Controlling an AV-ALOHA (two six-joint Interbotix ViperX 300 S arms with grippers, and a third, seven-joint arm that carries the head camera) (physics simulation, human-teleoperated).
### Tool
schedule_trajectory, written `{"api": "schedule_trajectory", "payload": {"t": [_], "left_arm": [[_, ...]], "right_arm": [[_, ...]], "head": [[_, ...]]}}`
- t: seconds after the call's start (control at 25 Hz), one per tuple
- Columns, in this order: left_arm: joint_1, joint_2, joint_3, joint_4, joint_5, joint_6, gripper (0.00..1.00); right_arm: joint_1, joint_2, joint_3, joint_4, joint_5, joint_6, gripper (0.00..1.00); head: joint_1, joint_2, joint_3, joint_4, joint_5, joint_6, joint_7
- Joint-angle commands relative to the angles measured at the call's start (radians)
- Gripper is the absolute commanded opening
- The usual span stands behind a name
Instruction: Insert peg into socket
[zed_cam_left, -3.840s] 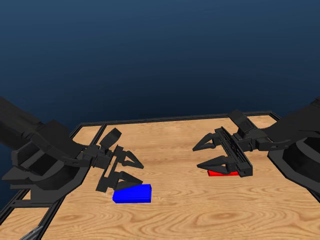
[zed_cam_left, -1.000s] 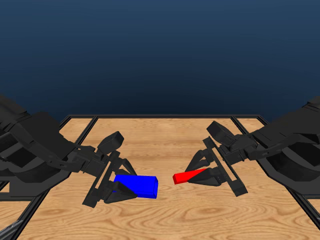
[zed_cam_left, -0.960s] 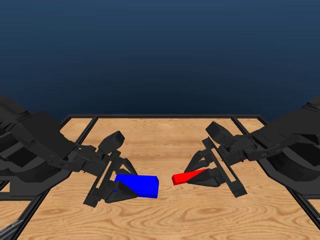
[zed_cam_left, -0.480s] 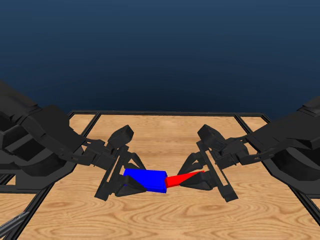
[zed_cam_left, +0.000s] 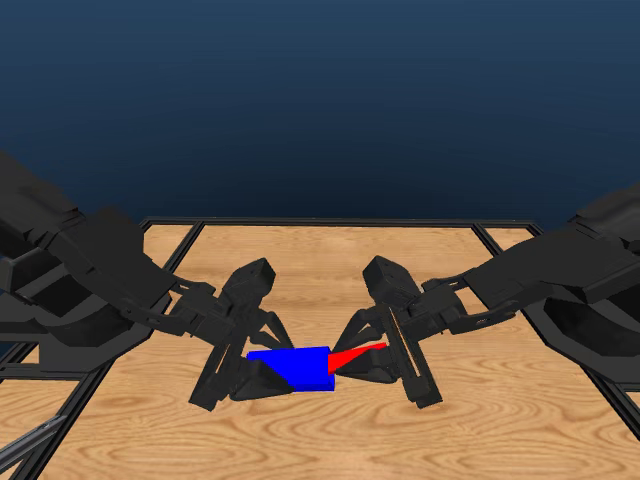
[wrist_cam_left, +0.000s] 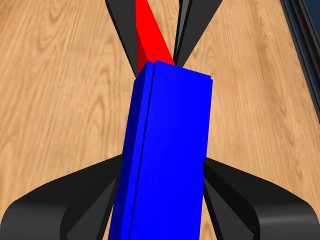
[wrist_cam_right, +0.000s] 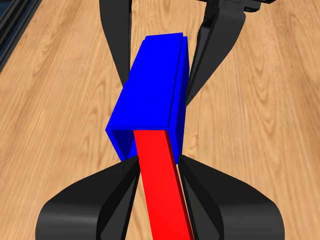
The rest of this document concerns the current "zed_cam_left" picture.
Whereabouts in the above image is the thin red peg bar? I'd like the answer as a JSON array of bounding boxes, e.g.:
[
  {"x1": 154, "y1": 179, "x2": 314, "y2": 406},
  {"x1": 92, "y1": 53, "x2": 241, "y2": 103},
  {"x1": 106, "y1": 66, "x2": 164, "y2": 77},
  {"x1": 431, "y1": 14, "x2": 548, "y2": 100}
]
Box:
[{"x1": 327, "y1": 342, "x2": 389, "y2": 375}]

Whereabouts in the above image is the blue hollow socket block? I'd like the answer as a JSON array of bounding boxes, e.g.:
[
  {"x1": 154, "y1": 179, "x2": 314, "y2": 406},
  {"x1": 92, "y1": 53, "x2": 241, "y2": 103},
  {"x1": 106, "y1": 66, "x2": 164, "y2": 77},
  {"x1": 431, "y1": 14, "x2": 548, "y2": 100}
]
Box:
[{"x1": 246, "y1": 345, "x2": 336, "y2": 394}]

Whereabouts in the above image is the black table frame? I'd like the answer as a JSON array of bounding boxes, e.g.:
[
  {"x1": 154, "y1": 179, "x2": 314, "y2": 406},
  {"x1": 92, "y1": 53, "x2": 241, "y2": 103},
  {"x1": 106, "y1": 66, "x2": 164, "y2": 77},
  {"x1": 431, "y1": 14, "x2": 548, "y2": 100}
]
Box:
[{"x1": 0, "y1": 216, "x2": 640, "y2": 480}]

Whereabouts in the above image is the silver aluminium rail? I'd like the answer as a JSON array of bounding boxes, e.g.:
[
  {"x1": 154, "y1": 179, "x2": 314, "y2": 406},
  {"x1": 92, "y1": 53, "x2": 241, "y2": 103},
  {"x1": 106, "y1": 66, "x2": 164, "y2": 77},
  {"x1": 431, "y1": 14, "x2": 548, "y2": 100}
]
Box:
[{"x1": 0, "y1": 414, "x2": 67, "y2": 469}]

